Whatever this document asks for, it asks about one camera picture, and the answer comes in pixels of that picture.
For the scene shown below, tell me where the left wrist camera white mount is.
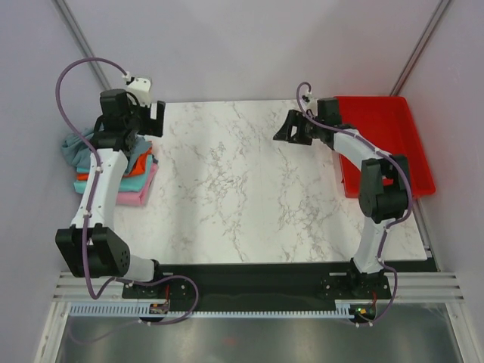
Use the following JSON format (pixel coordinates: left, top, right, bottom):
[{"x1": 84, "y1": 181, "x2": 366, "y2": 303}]
[{"x1": 123, "y1": 72, "x2": 152, "y2": 107}]

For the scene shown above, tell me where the left aluminium corner post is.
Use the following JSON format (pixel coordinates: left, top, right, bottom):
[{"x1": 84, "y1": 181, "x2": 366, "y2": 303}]
[{"x1": 52, "y1": 0, "x2": 126, "y2": 114}]

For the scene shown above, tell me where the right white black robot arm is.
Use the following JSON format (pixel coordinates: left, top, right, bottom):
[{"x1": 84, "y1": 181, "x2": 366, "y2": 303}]
[{"x1": 273, "y1": 94, "x2": 412, "y2": 298}]

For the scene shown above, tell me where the aluminium corner post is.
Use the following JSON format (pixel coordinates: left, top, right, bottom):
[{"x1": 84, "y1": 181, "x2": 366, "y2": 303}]
[
  {"x1": 52, "y1": 0, "x2": 126, "y2": 114},
  {"x1": 389, "y1": 0, "x2": 454, "y2": 97}
]

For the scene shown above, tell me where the red plastic bin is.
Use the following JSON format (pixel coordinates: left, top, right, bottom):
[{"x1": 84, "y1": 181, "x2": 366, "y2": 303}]
[{"x1": 337, "y1": 96, "x2": 436, "y2": 199}]

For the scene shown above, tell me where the orange folded t shirt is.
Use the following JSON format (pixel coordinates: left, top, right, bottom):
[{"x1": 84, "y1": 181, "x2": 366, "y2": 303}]
[{"x1": 76, "y1": 149, "x2": 151, "y2": 182}]

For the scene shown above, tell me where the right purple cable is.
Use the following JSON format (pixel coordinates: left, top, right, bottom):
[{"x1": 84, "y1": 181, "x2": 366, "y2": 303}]
[{"x1": 296, "y1": 82, "x2": 413, "y2": 327}]

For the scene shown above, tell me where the right aluminium corner post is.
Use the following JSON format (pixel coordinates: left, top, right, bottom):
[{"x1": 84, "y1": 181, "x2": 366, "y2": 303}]
[{"x1": 389, "y1": 0, "x2": 454, "y2": 97}]

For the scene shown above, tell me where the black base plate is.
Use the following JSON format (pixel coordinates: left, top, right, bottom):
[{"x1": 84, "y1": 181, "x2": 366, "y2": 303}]
[{"x1": 123, "y1": 262, "x2": 391, "y2": 313}]

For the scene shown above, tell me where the white cable duct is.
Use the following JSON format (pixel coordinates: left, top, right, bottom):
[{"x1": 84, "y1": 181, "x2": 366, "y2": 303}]
[
  {"x1": 335, "y1": 299, "x2": 374, "y2": 316},
  {"x1": 70, "y1": 300, "x2": 171, "y2": 317}
]

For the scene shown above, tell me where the grey-blue t shirt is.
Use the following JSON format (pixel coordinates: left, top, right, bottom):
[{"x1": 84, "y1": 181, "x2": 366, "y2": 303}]
[{"x1": 61, "y1": 133, "x2": 152, "y2": 175}]

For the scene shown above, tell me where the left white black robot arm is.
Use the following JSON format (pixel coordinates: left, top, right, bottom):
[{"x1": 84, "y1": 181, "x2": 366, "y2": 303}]
[{"x1": 55, "y1": 89, "x2": 166, "y2": 297}]

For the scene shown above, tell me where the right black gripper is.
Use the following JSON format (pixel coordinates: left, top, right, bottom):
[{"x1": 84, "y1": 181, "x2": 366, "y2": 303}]
[{"x1": 274, "y1": 110, "x2": 324, "y2": 146}]

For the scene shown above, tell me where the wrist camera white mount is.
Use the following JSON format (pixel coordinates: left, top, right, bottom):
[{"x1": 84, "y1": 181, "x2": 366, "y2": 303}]
[
  {"x1": 123, "y1": 72, "x2": 152, "y2": 107},
  {"x1": 301, "y1": 92, "x2": 318, "y2": 114}
]

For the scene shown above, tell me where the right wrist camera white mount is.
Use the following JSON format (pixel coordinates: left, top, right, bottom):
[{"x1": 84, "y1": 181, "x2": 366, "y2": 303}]
[{"x1": 301, "y1": 92, "x2": 318, "y2": 114}]

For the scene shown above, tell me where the pink folded t shirt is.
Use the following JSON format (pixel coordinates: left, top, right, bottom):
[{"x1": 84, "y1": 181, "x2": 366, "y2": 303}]
[{"x1": 116, "y1": 163, "x2": 158, "y2": 206}]

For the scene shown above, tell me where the left white cable duct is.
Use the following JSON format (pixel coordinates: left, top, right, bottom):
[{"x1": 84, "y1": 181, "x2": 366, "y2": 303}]
[{"x1": 70, "y1": 300, "x2": 171, "y2": 317}]

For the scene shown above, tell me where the purple cable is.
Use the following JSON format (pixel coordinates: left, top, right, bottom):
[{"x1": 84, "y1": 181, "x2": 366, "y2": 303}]
[
  {"x1": 55, "y1": 57, "x2": 200, "y2": 326},
  {"x1": 296, "y1": 82, "x2": 413, "y2": 327}
]

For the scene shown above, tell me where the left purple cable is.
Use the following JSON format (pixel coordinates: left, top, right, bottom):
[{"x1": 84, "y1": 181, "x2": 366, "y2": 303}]
[{"x1": 55, "y1": 57, "x2": 200, "y2": 326}]

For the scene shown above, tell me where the right white cable duct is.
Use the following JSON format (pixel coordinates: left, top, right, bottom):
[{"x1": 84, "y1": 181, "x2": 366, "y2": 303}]
[{"x1": 335, "y1": 299, "x2": 374, "y2": 316}]

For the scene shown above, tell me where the aluminium rail frame front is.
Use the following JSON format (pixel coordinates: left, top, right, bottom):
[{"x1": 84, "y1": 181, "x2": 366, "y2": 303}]
[{"x1": 35, "y1": 264, "x2": 483, "y2": 362}]

